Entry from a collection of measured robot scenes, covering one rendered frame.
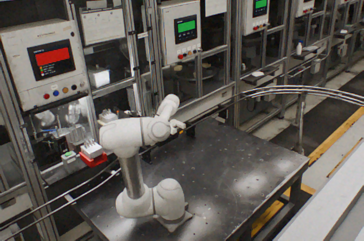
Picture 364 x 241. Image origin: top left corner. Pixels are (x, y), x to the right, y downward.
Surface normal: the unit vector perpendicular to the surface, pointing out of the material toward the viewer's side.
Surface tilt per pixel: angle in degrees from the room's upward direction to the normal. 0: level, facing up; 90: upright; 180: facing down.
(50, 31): 90
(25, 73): 90
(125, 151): 112
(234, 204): 0
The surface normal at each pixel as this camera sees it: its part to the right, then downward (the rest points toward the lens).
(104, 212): -0.06, -0.90
